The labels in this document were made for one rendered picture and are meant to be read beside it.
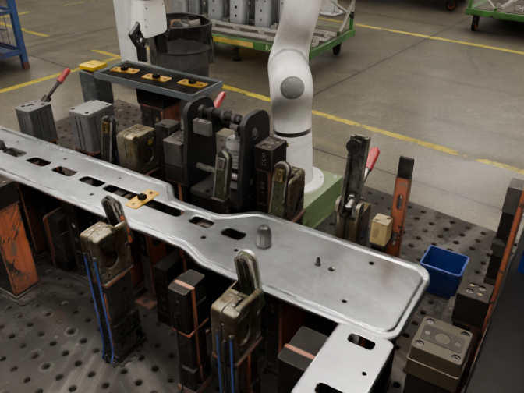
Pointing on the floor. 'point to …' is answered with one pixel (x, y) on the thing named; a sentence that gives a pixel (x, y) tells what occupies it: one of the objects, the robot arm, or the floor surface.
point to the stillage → (14, 35)
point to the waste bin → (185, 47)
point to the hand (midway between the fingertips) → (153, 53)
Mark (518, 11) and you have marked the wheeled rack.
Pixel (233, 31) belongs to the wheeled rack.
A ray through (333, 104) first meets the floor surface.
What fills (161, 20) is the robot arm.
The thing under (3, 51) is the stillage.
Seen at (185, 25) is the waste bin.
